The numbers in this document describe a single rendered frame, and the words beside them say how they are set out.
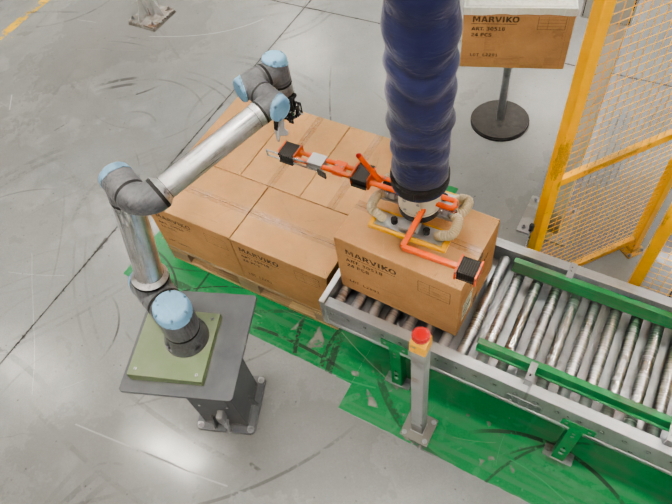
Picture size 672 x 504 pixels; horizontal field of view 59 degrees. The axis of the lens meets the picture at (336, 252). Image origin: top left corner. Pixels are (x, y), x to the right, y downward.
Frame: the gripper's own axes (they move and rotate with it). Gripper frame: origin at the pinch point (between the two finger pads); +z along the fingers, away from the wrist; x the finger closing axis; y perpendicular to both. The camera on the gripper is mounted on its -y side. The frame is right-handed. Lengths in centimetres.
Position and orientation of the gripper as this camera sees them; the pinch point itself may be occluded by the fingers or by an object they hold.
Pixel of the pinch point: (286, 129)
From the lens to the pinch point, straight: 250.6
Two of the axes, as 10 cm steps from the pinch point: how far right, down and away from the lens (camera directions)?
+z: 1.1, 5.7, 8.2
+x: 4.8, -7.5, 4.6
